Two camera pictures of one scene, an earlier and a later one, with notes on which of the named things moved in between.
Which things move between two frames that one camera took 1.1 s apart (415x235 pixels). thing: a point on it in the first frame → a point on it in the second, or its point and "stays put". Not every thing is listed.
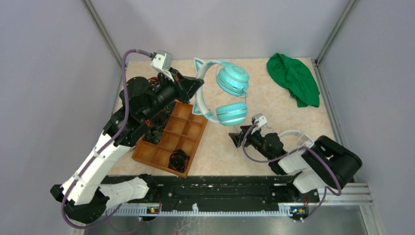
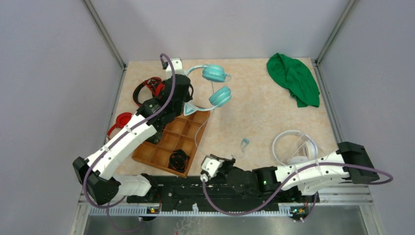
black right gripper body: (256, 140) → (228, 166)
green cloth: (296, 76) stays put
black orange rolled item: (178, 160) stays put
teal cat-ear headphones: (233, 80) → (219, 96)
